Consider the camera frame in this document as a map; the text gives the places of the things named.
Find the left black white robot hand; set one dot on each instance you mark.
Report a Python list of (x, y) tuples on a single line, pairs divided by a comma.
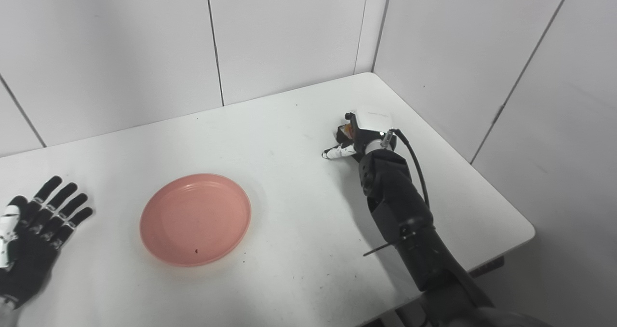
[(33, 250)]

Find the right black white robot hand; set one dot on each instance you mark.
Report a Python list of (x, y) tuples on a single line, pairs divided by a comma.
[(371, 124)]

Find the fruit topped cake slice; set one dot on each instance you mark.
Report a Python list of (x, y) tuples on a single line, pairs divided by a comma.
[(346, 133)]

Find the pink round plate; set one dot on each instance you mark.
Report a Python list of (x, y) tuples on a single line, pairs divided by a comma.
[(195, 220)]

